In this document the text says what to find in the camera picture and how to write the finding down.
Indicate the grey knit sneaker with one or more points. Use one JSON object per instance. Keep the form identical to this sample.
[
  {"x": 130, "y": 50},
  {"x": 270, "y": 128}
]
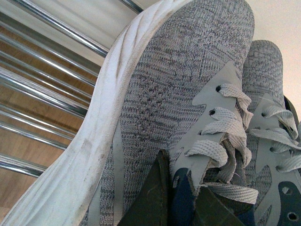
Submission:
[
  {"x": 273, "y": 138},
  {"x": 173, "y": 81}
]

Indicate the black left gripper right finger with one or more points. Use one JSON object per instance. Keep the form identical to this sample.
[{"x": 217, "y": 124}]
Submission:
[{"x": 207, "y": 210}]

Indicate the black metal shoe rack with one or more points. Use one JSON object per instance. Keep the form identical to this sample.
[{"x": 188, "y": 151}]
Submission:
[{"x": 51, "y": 52}]

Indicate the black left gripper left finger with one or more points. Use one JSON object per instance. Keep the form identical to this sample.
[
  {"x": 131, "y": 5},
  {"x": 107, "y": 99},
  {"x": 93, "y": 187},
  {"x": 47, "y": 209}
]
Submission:
[{"x": 150, "y": 208}]

